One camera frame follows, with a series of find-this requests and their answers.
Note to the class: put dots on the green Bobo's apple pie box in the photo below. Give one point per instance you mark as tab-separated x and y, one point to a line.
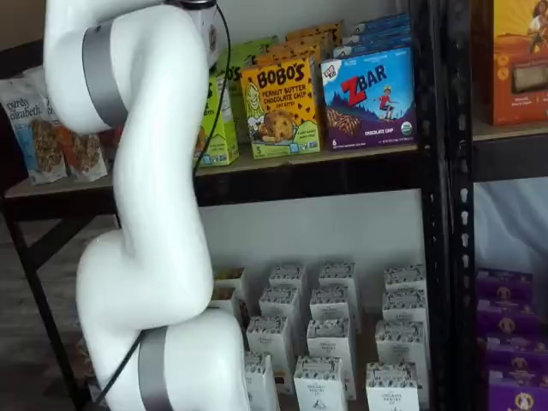
218	128
248	49
233	73

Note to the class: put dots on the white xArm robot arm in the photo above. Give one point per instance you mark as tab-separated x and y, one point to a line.
150	192

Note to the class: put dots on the wooden shelf board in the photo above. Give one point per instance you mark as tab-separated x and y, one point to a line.
299	160

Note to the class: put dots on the white patterned pantry box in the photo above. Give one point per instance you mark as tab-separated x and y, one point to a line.
404	306
329	340
405	278
269	336
392	387
329	304
279	301
287	276
259	381
319	385
400	342
337	276

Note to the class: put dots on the yellow label granola box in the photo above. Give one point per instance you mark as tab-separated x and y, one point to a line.
229	278
229	299

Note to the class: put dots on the yellow Bobo's peanut butter box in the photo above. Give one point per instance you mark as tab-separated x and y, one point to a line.
314	29
299	53
280	107
312	39

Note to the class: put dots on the blue purple ZBar box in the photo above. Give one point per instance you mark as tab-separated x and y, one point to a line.
368	98
372	47
381	21
377	34

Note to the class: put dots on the purple snack box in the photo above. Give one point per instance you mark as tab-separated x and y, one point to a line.
516	353
507	319
518	391
505	284

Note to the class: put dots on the large orange snack box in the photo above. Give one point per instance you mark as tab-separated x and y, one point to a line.
518	64

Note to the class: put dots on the black metal shelving rack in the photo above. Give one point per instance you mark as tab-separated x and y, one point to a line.
461	214
434	192

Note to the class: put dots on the white patterned cartons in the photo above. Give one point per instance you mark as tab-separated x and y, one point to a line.
364	342

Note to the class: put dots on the granola bag red label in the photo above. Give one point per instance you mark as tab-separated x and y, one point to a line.
109	145

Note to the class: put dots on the granola bag orange label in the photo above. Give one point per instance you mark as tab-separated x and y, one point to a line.
81	154

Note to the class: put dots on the white plastic sheet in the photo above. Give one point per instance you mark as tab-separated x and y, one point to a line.
509	222

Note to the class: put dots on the granola bag blue label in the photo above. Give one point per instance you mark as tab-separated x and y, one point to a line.
25	128

